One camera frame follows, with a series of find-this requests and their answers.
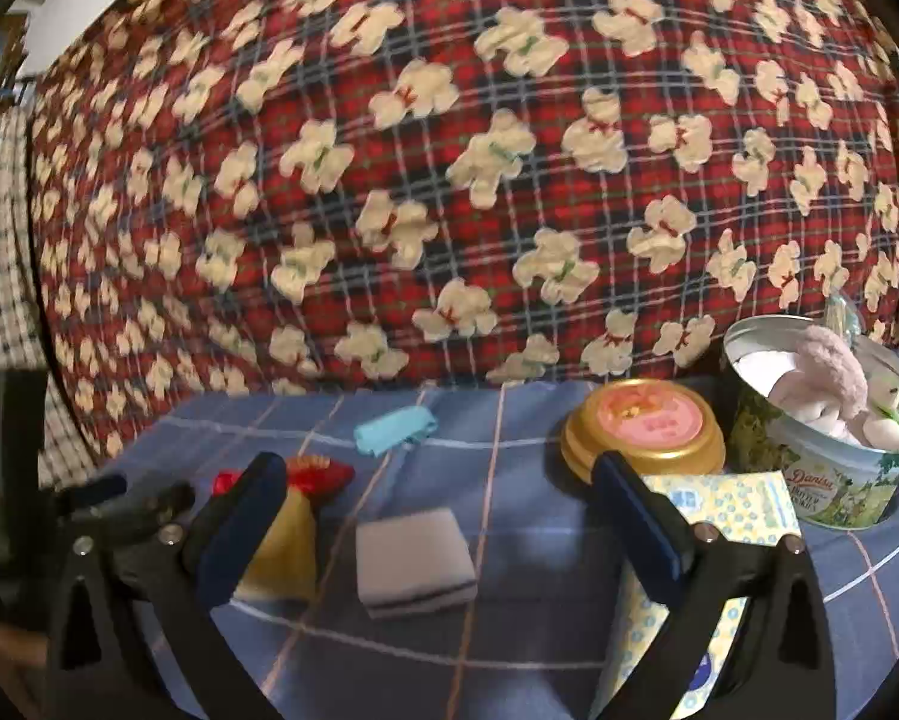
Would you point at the yellow patterned tissue packet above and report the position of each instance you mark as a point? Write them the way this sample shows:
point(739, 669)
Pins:
point(734, 510)

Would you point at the round metal cookie tin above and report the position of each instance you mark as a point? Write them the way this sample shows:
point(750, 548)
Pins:
point(809, 480)

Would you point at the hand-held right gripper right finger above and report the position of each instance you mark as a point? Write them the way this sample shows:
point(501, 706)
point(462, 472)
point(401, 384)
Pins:
point(644, 532)

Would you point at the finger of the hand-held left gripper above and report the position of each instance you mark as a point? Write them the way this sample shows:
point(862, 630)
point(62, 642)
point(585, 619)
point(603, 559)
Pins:
point(93, 493)
point(153, 502)

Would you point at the white sponge with black stripe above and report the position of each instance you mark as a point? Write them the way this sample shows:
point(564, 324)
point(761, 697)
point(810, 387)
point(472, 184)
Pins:
point(412, 555)

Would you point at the light blue cloth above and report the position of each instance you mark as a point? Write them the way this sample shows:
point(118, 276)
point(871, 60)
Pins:
point(393, 427)

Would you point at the red plaid bear-print quilt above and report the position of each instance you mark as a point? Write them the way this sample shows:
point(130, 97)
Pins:
point(449, 165)

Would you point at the pink fluffy plush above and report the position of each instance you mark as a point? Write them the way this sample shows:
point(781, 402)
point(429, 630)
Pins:
point(832, 367)

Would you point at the gold round tin lid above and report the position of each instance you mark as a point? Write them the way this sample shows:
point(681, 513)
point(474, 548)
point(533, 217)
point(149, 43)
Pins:
point(644, 420)

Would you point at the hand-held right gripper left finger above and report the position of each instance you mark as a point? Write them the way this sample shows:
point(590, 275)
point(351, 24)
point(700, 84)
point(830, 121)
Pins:
point(228, 547)

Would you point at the clear plastic toothpick packet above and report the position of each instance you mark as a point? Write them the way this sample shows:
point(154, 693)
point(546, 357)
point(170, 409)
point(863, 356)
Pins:
point(843, 315)

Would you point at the blue plaid bed sheet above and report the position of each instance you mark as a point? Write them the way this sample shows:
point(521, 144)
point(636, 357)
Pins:
point(524, 615)

